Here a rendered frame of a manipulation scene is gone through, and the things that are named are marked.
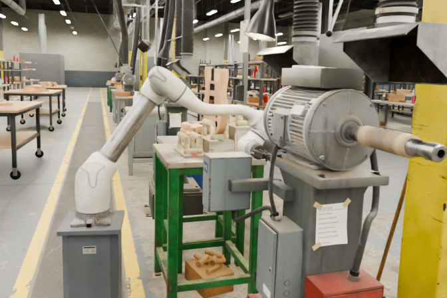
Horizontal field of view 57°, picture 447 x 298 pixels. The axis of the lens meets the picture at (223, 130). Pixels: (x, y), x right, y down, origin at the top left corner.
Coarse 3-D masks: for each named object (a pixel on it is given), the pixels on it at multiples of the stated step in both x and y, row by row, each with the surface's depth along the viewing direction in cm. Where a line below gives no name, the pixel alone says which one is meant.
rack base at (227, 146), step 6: (204, 138) 249; (228, 138) 252; (204, 144) 248; (210, 144) 240; (216, 144) 241; (222, 144) 242; (228, 144) 244; (204, 150) 248; (210, 150) 240; (216, 150) 242; (222, 150) 243; (228, 150) 244
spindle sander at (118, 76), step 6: (132, 12) 1476; (132, 18) 1478; (126, 24) 1488; (120, 42) 1558; (120, 48) 1506; (120, 54) 1508; (114, 66) 1567; (120, 66) 1515; (120, 72) 1594; (114, 78) 1542; (120, 78) 1534
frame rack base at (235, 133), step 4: (232, 124) 256; (232, 128) 248; (236, 128) 244; (240, 128) 245; (244, 128) 246; (248, 128) 246; (228, 132) 254; (232, 132) 248; (236, 132) 244; (240, 132) 245; (244, 132) 246; (232, 136) 248; (236, 136) 245; (240, 136) 245; (236, 140) 245; (236, 144) 245; (236, 148) 246
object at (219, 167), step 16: (208, 160) 146; (224, 160) 146; (240, 160) 147; (208, 176) 146; (224, 176) 146; (240, 176) 148; (208, 192) 146; (224, 192) 147; (240, 192) 149; (208, 208) 147; (224, 208) 148; (240, 208) 150
